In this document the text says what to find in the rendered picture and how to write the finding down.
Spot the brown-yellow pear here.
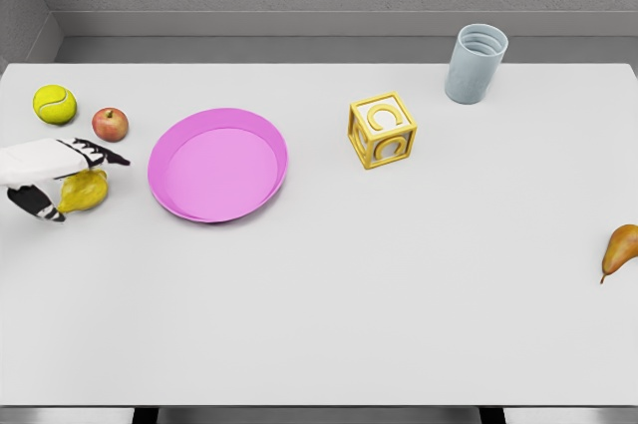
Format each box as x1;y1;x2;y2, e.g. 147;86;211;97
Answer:
599;223;638;285

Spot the red apple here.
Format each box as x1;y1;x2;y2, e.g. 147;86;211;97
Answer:
91;107;130;143

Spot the pink round plate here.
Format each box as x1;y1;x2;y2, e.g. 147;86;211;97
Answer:
147;107;290;224

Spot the light blue-grey cup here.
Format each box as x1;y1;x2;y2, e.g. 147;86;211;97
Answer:
444;23;509;106

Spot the yellow-green tennis ball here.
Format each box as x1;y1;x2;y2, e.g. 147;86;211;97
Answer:
32;84;79;127

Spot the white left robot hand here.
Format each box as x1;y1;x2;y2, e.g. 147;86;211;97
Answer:
0;137;132;223

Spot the yellow letter block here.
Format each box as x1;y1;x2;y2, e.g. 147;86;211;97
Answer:
348;90;419;172

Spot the yellow lemon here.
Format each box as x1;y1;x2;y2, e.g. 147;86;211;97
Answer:
55;169;110;215

